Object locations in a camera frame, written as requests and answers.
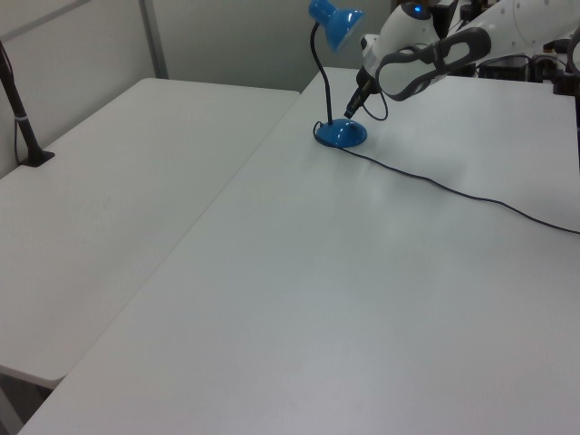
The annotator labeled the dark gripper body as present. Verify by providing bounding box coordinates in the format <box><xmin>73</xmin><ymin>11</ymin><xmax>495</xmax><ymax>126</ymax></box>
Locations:
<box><xmin>354</xmin><ymin>67</ymin><xmax>379</xmax><ymax>100</ymax></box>

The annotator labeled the blue gooseneck desk lamp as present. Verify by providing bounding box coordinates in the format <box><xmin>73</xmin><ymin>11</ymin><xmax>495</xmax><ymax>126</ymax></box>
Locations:
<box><xmin>307</xmin><ymin>0</ymin><xmax>369</xmax><ymax>149</ymax></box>

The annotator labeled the black electronics case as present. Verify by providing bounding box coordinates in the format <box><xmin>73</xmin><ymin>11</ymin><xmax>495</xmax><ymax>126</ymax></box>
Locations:
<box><xmin>476</xmin><ymin>53</ymin><xmax>532</xmax><ymax>83</ymax></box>

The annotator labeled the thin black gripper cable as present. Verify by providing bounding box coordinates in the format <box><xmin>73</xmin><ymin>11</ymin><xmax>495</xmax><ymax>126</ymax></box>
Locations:
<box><xmin>361</xmin><ymin>88</ymin><xmax>390</xmax><ymax>122</ymax></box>

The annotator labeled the grey cable sleeve on arm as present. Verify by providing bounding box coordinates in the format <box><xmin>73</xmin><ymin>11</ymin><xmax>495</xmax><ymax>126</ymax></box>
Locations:
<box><xmin>375</xmin><ymin>26</ymin><xmax>493</xmax><ymax>103</ymax></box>

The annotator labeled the black lamp power cord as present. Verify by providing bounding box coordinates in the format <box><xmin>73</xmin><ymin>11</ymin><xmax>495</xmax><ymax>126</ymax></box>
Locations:
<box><xmin>312</xmin><ymin>120</ymin><xmax>580</xmax><ymax>236</ymax></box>

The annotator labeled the black camera stand with clamp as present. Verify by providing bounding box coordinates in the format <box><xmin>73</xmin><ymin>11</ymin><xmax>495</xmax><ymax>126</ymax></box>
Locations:
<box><xmin>549</xmin><ymin>26</ymin><xmax>580</xmax><ymax>97</ymax></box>

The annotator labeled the black camera stand with base plate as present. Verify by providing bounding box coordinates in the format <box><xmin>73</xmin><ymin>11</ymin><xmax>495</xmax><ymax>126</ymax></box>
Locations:
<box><xmin>0</xmin><ymin>39</ymin><xmax>56</xmax><ymax>169</ymax></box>

